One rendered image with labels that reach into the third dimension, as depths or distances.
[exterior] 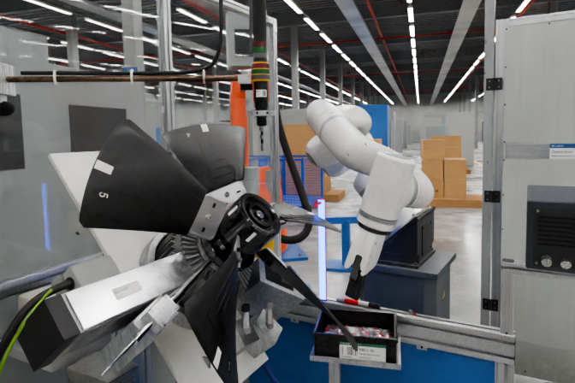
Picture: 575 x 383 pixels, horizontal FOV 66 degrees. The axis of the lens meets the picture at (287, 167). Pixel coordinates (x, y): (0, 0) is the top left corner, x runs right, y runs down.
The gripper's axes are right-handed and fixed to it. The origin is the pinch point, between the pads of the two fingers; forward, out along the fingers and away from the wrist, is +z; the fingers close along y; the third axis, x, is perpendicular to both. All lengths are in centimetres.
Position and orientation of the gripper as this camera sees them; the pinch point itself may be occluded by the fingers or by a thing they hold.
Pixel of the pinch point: (354, 289)
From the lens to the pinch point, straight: 103.4
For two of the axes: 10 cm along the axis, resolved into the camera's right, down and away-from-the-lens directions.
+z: -2.5, 9.5, 2.1
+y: -4.8, 0.7, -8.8
